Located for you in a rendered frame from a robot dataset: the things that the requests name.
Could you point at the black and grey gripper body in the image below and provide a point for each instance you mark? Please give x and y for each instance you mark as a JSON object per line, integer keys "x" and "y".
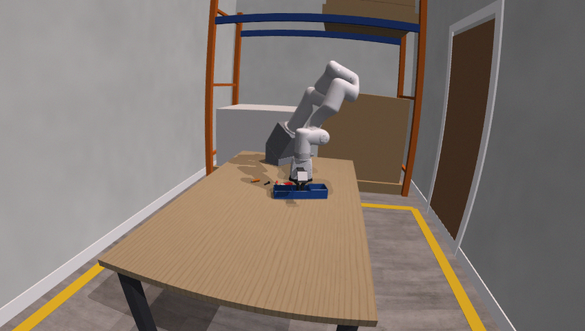
{"x": 301, "y": 163}

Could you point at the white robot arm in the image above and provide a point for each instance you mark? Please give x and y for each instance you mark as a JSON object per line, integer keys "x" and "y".
{"x": 334, "y": 85}

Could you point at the blue rack of bins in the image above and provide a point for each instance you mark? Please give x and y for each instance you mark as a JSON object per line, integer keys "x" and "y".
{"x": 311, "y": 191}

